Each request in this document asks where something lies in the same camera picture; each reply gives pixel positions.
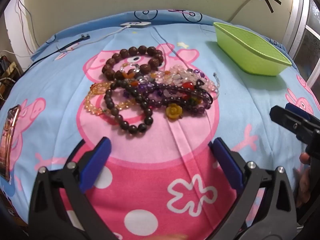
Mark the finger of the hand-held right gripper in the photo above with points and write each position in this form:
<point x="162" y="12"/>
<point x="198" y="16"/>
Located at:
<point x="298" y="109"/>
<point x="287" y="121"/>

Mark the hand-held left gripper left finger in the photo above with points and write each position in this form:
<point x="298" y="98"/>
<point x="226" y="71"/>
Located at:
<point x="96" y="165"/>

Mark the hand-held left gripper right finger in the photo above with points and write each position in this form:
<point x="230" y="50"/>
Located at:
<point x="226" y="165"/>

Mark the green plastic basket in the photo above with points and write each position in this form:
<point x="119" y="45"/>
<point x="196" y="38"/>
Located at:
<point x="240" y="55"/>

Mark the person's right hand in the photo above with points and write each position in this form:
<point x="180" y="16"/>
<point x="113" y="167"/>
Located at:
<point x="303" y="182"/>

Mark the blue cartoon pig bed sheet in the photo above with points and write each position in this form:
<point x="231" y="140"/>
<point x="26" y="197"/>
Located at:
<point x="50" y="92"/>

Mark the smartphone with patterned case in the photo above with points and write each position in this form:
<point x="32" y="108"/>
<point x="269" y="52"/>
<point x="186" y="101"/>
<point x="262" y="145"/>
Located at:
<point x="8" y="142"/>

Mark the cluttered shelf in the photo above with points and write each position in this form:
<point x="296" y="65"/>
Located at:
<point x="8" y="77"/>

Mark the white power bank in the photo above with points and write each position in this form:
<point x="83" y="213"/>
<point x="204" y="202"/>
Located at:
<point x="136" y="24"/>

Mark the white window frame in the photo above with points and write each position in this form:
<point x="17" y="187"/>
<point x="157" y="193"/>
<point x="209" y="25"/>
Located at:
<point x="297" y="30"/>

